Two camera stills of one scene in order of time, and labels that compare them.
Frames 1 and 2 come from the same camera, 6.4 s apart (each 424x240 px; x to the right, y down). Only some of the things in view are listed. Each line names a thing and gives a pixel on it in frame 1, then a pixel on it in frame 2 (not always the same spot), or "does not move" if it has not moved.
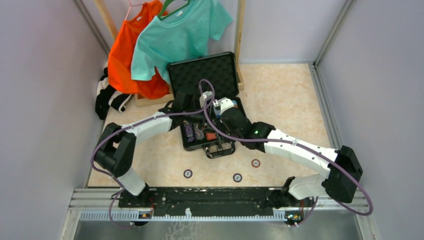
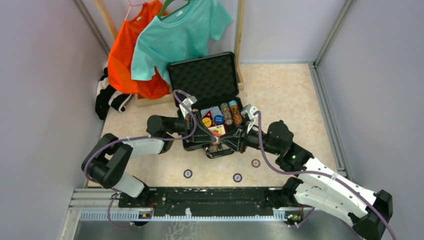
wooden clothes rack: (143, 101) does not move
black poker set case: (201, 89) does not move
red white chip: (255, 163) does not move
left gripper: (203, 117) → (202, 134)
